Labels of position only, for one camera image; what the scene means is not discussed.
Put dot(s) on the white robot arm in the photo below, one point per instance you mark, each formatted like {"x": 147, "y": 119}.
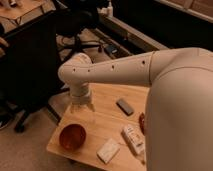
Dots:
{"x": 179, "y": 107}

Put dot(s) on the red bowl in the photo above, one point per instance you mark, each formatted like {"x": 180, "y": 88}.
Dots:
{"x": 72, "y": 137}

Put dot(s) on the black office chair near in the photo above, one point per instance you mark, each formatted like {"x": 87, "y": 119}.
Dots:
{"x": 29, "y": 69}

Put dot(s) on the white spray bottle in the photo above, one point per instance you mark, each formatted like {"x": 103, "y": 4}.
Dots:
{"x": 108, "y": 11}

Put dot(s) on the long metal rail bench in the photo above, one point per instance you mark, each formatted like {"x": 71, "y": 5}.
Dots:
{"x": 171, "y": 23}

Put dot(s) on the wooden side table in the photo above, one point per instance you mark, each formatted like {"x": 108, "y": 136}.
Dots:
{"x": 15, "y": 14}

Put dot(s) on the blue power strip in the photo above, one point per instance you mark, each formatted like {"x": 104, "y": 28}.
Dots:
{"x": 110, "y": 50}

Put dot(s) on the black office chair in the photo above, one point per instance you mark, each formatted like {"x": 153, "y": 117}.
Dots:
{"x": 29, "y": 69}
{"x": 72, "y": 17}

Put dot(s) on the black office chair far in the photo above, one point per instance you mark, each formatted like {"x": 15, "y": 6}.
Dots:
{"x": 72, "y": 17}

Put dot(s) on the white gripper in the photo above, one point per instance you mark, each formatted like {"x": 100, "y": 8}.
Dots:
{"x": 80, "y": 95}

